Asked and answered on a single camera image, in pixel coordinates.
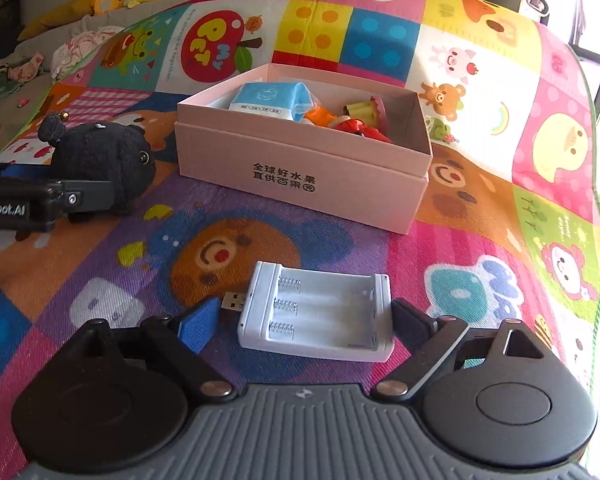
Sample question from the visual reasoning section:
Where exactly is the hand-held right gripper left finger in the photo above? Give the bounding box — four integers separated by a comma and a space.
70, 296, 236, 401

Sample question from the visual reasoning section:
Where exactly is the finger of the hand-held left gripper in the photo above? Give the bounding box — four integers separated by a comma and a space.
0, 178, 117, 234
0, 162, 51, 183

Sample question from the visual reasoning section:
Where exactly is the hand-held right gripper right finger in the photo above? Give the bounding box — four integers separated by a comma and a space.
370, 298, 546, 402

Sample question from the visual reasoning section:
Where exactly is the white battery charger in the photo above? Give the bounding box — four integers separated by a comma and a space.
220, 261, 397, 363

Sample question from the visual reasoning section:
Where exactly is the black plush toy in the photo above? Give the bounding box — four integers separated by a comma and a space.
37, 112, 158, 223

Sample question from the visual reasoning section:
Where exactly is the pink cardboard box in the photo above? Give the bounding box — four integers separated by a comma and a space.
174, 63, 433, 235

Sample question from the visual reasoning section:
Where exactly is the red plastic bear toy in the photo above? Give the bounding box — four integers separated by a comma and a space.
330, 116, 393, 143

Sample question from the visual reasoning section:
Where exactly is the yellow pink cake toy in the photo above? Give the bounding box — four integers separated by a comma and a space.
342, 97, 387, 128

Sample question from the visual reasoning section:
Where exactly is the small orange toy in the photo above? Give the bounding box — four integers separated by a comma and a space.
302, 105, 338, 128

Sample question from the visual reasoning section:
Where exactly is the blue white wet cotton pack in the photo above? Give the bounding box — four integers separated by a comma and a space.
228, 81, 313, 122

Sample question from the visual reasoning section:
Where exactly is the colourful cartoon play mat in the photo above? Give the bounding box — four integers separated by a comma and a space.
0, 0, 600, 480

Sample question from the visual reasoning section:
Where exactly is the small pink cloth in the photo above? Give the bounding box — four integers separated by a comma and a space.
2, 52, 48, 83

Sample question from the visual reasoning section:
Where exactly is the pink white cloth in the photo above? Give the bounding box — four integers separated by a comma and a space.
50, 30, 126, 81

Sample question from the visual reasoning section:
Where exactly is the yellow cushion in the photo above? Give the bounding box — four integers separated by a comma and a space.
17, 0, 98, 41

